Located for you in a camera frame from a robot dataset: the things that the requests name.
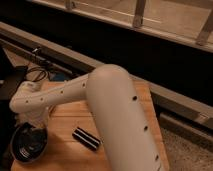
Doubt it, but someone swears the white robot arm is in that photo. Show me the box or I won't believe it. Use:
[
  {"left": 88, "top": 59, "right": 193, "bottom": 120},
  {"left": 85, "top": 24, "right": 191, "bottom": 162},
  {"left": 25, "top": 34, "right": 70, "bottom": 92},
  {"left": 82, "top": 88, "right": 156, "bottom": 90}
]
[{"left": 10, "top": 64, "right": 166, "bottom": 171}]

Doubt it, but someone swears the black cable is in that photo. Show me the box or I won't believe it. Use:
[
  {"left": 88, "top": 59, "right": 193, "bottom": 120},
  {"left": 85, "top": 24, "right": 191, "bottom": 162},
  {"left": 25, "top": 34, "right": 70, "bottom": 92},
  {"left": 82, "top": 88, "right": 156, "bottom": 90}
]
[{"left": 25, "top": 65, "right": 56, "bottom": 84}]

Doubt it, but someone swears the dark equipment at left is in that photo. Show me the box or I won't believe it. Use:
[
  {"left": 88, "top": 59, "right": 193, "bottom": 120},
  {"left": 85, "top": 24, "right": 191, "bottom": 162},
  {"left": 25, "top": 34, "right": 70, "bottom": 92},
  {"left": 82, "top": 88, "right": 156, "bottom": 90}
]
[{"left": 0, "top": 46, "right": 27, "bottom": 171}]

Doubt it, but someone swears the black striped rectangular block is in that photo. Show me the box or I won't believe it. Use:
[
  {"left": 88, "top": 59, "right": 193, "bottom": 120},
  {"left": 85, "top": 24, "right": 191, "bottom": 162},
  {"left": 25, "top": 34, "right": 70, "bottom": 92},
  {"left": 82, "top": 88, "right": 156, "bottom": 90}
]
[{"left": 72, "top": 127, "right": 101, "bottom": 151}]

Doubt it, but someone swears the dark ceramic bowl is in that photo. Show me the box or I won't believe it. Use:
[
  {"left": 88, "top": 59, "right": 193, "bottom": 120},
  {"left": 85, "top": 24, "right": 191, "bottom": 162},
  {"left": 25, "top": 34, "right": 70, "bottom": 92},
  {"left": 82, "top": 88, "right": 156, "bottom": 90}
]
[{"left": 10, "top": 122, "right": 48, "bottom": 163}]

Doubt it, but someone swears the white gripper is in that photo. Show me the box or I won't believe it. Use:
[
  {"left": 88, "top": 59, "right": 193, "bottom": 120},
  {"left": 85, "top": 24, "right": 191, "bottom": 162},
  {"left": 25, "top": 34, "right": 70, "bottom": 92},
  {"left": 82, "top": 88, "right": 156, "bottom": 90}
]
[{"left": 23, "top": 108, "right": 49, "bottom": 128}]

